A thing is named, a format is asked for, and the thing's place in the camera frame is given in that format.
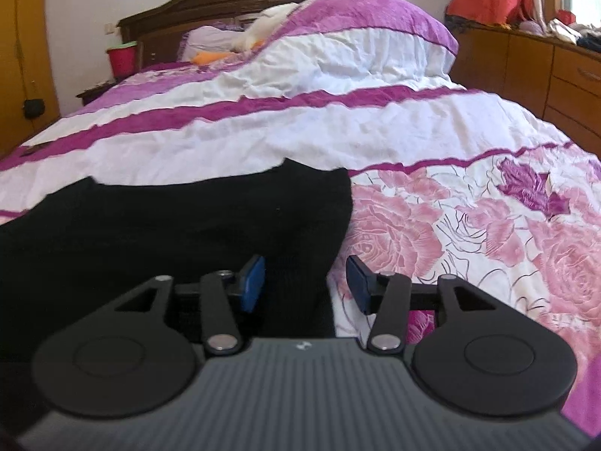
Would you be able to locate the wooden dresser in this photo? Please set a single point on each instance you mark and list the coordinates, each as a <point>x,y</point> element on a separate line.
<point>526,70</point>

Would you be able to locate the pile of clothes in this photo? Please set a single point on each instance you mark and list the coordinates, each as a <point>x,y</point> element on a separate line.
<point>563,30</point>

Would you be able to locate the orange plush part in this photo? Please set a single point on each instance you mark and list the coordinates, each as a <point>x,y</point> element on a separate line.
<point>258,44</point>
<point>211,56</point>

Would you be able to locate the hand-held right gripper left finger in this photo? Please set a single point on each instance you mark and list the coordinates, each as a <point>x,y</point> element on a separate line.
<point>252,286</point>

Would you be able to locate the black knit garment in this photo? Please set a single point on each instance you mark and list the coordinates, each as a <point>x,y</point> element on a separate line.
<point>141,235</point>

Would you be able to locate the red plastic bucket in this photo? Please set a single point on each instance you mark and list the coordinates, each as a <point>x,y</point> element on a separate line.
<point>122,61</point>

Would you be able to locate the white plush toy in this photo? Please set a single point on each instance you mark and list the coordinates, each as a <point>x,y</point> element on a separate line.
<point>265,21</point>

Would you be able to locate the yellow wooden wardrobe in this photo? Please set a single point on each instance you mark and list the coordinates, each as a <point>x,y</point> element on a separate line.
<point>23,33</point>

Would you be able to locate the dark wooden headboard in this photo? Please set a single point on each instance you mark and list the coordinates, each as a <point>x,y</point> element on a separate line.
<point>211,4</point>

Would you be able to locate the pink floral striped quilt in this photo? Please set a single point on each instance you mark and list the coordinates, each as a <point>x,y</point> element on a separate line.
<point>281,127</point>

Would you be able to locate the dark wooden nightstand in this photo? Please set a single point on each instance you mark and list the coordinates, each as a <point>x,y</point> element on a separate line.
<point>96,91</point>

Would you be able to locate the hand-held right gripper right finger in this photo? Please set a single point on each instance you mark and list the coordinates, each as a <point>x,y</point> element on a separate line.
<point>358,286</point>

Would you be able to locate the light purple pillow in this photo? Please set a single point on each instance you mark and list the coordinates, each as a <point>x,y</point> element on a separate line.
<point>206,40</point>

